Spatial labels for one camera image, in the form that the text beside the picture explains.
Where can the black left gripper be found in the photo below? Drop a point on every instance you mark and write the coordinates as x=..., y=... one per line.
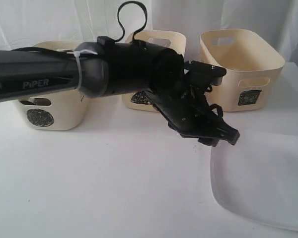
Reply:
x=187, y=111

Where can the white rectangular plate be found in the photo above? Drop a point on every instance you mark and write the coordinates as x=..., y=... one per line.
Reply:
x=257, y=178

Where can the steel mug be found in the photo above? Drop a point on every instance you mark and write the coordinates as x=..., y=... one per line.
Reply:
x=35, y=101

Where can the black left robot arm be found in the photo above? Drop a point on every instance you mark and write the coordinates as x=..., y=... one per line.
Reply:
x=106, y=68

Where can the cream bin with square mark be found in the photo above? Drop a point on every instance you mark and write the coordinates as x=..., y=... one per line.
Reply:
x=252, y=68

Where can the cream bin with triangle mark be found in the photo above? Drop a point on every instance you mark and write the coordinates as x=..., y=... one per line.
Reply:
x=169, y=39

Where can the cream bin with circle mark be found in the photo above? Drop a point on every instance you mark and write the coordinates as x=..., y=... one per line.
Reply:
x=66, y=111

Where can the white backdrop curtain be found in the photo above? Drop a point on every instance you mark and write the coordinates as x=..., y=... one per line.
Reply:
x=28, y=22

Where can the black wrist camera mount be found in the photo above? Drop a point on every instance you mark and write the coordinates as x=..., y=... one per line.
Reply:
x=203, y=74

